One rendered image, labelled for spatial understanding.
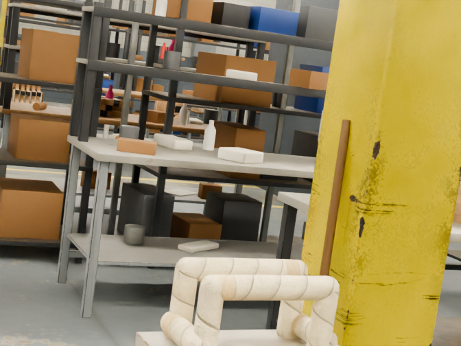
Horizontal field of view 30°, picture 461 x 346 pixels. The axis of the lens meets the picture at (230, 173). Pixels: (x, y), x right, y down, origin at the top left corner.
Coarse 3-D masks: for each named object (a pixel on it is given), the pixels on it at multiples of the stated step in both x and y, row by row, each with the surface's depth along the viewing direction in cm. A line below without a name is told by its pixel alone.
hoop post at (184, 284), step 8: (176, 272) 112; (184, 272) 112; (176, 280) 112; (184, 280) 112; (192, 280) 112; (176, 288) 112; (184, 288) 112; (192, 288) 112; (176, 296) 112; (184, 296) 112; (192, 296) 113; (176, 304) 112; (184, 304) 112; (192, 304) 113; (176, 312) 113; (184, 312) 113; (192, 312) 114; (168, 336) 114
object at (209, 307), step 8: (200, 288) 105; (200, 296) 105; (208, 296) 105; (216, 296) 105; (200, 304) 105; (208, 304) 105; (216, 304) 105; (200, 312) 105; (208, 312) 105; (216, 312) 105; (200, 320) 105; (208, 320) 105; (216, 320) 105; (200, 328) 105; (208, 328) 105; (216, 328) 106; (200, 336) 105; (208, 336) 105; (216, 336) 106; (208, 344) 105; (216, 344) 106
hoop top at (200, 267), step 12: (180, 264) 112; (192, 264) 112; (204, 264) 113; (216, 264) 114; (228, 264) 115; (240, 264) 115; (252, 264) 116; (264, 264) 117; (276, 264) 118; (288, 264) 119; (300, 264) 120; (204, 276) 113
